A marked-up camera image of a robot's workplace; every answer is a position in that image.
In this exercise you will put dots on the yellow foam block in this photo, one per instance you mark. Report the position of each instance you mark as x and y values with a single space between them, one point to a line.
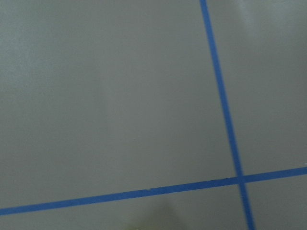
163 217

